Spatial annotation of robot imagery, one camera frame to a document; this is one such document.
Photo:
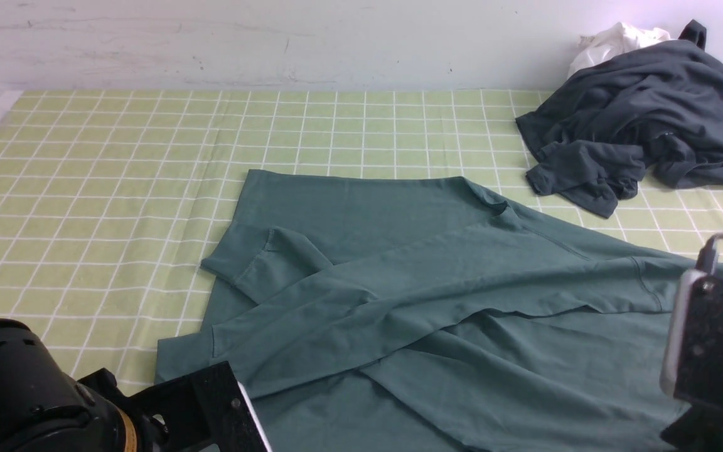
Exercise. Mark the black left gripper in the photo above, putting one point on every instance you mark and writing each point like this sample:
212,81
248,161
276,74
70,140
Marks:
198,412

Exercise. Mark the green long-sleeved shirt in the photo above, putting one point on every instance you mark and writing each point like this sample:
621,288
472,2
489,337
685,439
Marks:
432,315

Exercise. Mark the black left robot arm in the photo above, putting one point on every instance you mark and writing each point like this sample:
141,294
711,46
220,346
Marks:
43,409

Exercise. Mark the green checked tablecloth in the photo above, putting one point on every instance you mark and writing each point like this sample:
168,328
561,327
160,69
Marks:
109,199

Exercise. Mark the dark grey crumpled garment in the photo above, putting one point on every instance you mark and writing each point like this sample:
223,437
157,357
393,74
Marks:
656,109

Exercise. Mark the white crumpled garment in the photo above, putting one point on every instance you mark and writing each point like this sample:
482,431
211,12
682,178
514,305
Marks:
617,40

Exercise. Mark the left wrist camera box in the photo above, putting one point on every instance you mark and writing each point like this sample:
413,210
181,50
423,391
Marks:
247,406

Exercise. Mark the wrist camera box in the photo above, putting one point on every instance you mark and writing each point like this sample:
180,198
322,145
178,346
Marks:
247,406
676,331

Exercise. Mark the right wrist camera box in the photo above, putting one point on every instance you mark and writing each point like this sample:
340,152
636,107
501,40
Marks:
676,331

